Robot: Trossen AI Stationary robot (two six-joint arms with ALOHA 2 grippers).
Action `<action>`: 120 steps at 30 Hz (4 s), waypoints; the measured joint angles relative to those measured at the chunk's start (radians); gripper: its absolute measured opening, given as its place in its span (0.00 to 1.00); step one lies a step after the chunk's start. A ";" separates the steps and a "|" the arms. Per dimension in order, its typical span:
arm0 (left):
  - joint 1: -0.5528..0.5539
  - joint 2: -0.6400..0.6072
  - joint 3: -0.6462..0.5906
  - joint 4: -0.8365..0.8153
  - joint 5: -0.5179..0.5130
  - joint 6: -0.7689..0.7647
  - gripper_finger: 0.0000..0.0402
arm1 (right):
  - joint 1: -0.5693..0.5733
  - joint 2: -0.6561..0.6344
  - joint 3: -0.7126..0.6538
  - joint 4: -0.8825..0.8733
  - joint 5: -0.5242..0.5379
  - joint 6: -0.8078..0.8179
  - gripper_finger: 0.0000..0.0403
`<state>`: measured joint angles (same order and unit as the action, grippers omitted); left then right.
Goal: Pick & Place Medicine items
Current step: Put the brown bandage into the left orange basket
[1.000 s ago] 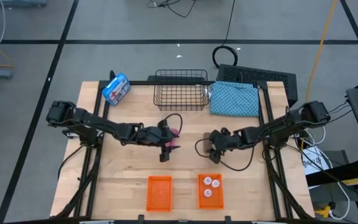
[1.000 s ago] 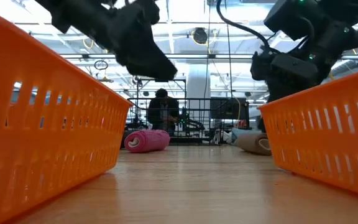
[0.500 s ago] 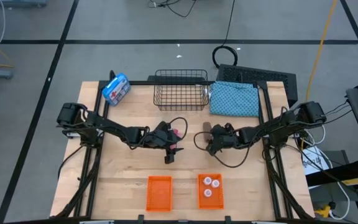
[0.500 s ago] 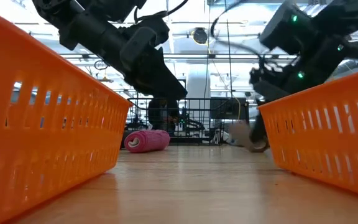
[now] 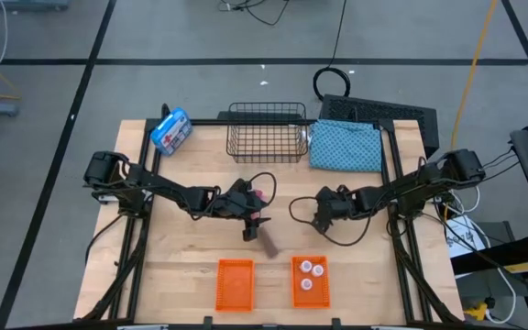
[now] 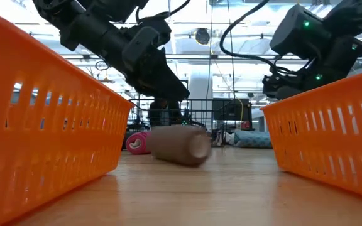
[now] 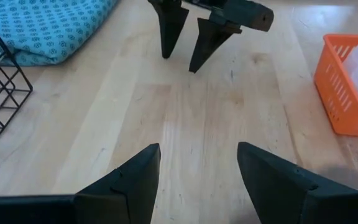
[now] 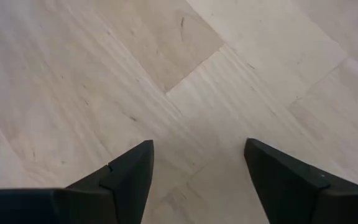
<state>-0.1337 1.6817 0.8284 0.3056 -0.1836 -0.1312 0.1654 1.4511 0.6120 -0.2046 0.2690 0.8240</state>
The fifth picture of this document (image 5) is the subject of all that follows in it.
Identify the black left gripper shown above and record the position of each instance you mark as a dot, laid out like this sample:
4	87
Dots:
234	204

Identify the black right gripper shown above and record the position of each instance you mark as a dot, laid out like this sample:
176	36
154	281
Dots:
335	201

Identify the brown bandage roll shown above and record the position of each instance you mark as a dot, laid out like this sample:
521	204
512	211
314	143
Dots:
269	243

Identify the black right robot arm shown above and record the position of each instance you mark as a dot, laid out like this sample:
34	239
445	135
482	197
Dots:
429	183

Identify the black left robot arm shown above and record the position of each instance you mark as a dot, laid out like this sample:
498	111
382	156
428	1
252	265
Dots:
154	183

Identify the pink bandage roll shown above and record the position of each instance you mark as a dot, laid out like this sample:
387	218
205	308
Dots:
259	197

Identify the orange plastic basket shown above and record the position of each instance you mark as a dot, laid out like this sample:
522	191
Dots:
310	300
235	284

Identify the blue patterned folded cloth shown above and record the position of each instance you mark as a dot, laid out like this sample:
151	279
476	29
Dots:
344	146

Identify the blue first aid kit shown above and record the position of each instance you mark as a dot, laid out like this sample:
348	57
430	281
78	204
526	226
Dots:
171	131

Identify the white printed paper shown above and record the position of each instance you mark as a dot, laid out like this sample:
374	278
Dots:
463	234

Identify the yellow power plug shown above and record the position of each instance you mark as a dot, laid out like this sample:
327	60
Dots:
477	312

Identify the black metal beam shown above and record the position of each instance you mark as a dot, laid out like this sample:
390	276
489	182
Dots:
498	256

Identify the grey flat box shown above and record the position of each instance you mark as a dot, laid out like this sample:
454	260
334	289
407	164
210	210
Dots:
30	4

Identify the black aluminium table frame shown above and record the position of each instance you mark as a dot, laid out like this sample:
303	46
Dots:
200	122

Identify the black frame clamp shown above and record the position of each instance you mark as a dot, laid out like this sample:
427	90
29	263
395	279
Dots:
208	322
336	322

